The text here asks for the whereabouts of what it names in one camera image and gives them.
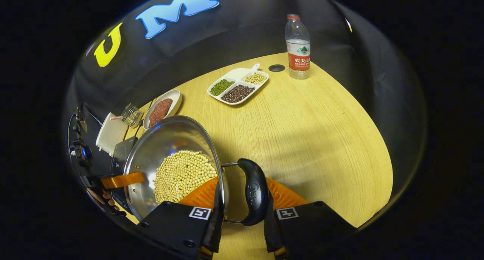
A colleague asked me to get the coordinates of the brown meat patty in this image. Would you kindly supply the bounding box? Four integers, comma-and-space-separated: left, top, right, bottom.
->
157, 98, 174, 116
148, 108, 165, 128

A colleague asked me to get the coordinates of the black induction cooktop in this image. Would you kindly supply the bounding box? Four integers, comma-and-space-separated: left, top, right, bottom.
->
110, 136, 139, 215

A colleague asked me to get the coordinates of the white divided bean tray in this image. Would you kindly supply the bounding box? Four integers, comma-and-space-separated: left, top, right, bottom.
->
207, 64, 270, 106

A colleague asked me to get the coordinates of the pile of soybeans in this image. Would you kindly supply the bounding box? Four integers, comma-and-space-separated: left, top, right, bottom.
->
153, 150, 219, 204

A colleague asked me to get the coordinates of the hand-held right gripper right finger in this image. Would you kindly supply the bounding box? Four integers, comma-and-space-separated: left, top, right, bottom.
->
264, 177, 358, 260

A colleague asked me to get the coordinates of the steel pot with black handles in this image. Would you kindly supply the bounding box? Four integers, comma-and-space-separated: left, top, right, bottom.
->
124, 115, 271, 227

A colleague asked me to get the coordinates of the white round plate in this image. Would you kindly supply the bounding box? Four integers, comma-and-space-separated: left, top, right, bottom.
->
143, 89, 183, 130

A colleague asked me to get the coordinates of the red label water bottle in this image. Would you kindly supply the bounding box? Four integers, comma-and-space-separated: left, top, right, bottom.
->
285, 14, 311, 80

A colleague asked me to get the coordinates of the metal wire holder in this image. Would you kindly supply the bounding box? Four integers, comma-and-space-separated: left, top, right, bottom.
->
110, 103, 143, 128

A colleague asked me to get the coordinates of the white toaster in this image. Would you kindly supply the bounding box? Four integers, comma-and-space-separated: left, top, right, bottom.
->
95, 112, 129, 156

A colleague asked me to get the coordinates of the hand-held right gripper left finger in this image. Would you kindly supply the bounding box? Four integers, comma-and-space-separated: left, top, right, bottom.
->
138, 177, 226, 260

